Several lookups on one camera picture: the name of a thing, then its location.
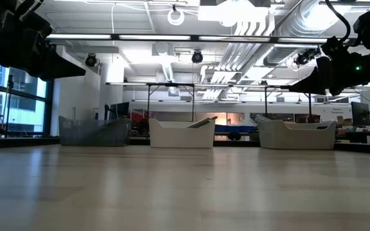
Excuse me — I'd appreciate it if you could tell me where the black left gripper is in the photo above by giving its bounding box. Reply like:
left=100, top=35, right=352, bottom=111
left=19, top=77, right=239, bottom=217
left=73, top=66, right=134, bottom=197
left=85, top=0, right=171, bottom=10
left=0, top=0, right=87, bottom=81

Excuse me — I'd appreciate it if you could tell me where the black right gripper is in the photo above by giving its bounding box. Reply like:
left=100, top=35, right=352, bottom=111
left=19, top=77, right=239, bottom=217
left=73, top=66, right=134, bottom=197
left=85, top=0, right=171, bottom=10
left=288, top=35, right=370, bottom=97

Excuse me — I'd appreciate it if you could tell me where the black ceiling spotlight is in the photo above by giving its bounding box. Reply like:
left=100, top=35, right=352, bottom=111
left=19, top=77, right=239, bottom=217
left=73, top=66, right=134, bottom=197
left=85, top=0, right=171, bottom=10
left=295, top=51, right=312, bottom=67
left=191, top=49, right=204, bottom=64
left=85, top=53, right=98, bottom=68

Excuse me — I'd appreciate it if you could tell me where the cardboard box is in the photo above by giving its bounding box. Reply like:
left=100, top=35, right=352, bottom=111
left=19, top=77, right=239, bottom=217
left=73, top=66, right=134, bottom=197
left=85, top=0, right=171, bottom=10
left=335, top=115, right=353, bottom=128

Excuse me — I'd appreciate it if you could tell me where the black computer monitor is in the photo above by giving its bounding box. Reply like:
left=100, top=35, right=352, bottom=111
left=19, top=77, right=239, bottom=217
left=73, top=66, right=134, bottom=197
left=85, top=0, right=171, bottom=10
left=109, top=101, right=130, bottom=121
left=351, top=101, right=370, bottom=127

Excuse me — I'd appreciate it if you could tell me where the black floor stand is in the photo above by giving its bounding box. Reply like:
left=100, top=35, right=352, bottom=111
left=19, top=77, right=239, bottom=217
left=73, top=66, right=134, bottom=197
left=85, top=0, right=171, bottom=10
left=4, top=73, right=15, bottom=137

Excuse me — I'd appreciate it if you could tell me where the light grey plastic bin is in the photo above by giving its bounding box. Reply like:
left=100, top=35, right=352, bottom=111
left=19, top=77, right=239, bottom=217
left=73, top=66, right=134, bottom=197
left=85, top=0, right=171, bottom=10
left=256, top=119, right=338, bottom=151

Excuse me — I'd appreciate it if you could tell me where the overhead light bar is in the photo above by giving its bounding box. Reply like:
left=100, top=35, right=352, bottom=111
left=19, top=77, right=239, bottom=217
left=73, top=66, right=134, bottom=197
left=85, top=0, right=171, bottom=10
left=45, top=33, right=332, bottom=44

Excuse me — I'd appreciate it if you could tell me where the grey translucent plastic bin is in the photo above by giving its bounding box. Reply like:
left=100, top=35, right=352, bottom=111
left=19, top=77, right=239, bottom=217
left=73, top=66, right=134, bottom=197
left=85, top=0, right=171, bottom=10
left=58, top=115, right=133, bottom=148

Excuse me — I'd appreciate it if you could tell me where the blue mat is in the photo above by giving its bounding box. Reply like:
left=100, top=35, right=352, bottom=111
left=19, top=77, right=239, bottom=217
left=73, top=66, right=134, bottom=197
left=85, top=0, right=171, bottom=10
left=215, top=124, right=259, bottom=134

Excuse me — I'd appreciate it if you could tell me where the red object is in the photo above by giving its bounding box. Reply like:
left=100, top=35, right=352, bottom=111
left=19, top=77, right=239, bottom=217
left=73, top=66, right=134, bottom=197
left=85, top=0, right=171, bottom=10
left=129, top=111, right=150, bottom=125

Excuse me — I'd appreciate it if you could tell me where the white plastic bin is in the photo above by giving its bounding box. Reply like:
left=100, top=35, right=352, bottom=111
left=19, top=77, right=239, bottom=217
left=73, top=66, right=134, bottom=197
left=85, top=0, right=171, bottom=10
left=148, top=117, right=216, bottom=150

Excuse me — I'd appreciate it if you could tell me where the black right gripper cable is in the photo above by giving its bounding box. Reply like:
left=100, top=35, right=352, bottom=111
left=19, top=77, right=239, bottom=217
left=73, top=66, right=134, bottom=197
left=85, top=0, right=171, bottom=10
left=324, top=0, right=353, bottom=44

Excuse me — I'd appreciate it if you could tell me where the black aluminium rig frame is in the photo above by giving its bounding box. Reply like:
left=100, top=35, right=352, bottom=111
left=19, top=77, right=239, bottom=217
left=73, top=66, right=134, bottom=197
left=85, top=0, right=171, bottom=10
left=0, top=134, right=370, bottom=157

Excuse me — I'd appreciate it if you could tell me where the white cable coil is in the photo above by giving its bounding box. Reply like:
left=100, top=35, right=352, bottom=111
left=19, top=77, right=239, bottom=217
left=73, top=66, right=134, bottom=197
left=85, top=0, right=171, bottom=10
left=166, top=8, right=186, bottom=27

